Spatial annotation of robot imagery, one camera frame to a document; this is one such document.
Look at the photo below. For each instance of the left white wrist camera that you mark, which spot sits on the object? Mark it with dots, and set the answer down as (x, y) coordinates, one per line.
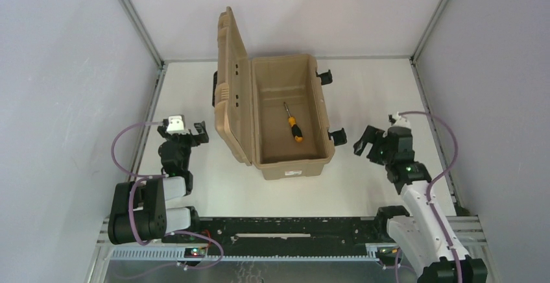
(175, 125)

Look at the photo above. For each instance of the orange black handled screwdriver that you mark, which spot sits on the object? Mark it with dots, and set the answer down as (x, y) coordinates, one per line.
(295, 129)

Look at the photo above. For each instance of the tan plastic toolbox bin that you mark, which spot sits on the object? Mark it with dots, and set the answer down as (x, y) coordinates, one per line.
(248, 97)

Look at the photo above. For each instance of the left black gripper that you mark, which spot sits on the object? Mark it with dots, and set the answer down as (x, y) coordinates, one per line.
(183, 136)

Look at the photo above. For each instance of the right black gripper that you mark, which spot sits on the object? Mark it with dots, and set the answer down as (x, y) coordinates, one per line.
(378, 145)

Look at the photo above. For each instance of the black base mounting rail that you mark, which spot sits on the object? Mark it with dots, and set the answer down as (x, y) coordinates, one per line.
(280, 237)

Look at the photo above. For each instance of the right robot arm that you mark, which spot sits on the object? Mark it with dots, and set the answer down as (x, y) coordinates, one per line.
(422, 234)

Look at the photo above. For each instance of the small green-lit circuit board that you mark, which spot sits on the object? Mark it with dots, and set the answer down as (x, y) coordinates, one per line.
(196, 252)

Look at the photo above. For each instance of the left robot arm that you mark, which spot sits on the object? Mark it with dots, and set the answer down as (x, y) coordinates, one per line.
(139, 213)

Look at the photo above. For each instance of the aluminium frame front rail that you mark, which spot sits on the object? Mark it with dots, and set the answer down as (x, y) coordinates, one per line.
(171, 249)

